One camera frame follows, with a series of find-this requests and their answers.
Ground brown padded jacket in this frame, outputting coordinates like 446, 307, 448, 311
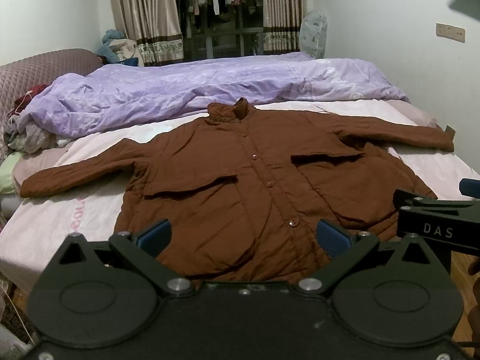
20, 99, 454, 282

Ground grey clothes pile on bed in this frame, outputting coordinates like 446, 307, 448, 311
3, 115, 72, 155

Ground clothes pile by curtain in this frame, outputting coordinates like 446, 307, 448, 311
96, 29, 144, 67

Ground pink princess blanket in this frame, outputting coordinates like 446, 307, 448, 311
1, 115, 479, 292

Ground green pillow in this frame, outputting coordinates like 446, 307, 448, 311
0, 152, 24, 194

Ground purple duvet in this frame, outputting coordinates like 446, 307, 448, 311
18, 52, 408, 138

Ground dark red garment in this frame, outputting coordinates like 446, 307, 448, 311
7, 84, 48, 118

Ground quilted mauve headboard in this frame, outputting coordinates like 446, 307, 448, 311
1, 49, 103, 137

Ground covered standing fan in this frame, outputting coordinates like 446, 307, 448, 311
299, 10, 328, 59

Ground left beige curtain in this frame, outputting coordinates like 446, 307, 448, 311
111, 0, 184, 66

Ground beige curtain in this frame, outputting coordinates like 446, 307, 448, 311
111, 0, 184, 66
263, 0, 304, 55

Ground right beige curtain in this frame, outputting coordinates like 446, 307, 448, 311
263, 0, 304, 55

